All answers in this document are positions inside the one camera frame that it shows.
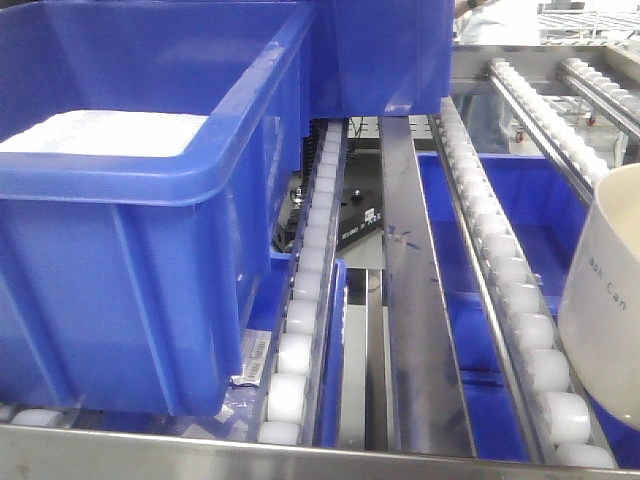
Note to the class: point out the white plastic trash bin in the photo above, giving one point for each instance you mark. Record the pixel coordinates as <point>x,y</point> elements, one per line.
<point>599,314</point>

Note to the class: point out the black robot base below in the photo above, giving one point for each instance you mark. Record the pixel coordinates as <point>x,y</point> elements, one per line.
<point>361,205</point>

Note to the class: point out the steel front shelf beam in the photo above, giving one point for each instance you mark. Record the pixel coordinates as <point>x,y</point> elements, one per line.
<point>45,453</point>

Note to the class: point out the left white roller track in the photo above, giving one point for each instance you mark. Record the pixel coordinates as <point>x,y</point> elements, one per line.
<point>313,254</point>

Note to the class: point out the white roller track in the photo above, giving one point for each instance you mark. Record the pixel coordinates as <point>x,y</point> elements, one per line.
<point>556,418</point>
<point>313,254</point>
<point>559,142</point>

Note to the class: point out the blue crate rear on rollers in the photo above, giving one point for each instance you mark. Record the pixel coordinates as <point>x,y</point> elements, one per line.
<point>380,58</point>

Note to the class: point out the large blue crate front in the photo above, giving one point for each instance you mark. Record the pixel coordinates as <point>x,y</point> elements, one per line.
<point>126,282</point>

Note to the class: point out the blue crate lower level right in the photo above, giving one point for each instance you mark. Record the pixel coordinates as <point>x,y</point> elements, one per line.
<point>547,218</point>

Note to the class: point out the white contents in crate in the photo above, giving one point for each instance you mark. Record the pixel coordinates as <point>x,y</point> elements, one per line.
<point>109,133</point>

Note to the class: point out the right white roller track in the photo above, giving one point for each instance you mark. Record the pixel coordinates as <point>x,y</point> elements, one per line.
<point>559,142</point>

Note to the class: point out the middle white roller track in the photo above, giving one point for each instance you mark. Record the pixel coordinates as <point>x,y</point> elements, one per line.
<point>556,418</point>

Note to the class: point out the far right roller track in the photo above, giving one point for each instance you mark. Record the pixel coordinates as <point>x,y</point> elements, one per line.
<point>619,105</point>

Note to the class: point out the steel divider rail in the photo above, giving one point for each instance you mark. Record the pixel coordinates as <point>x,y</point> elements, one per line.
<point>428,404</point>

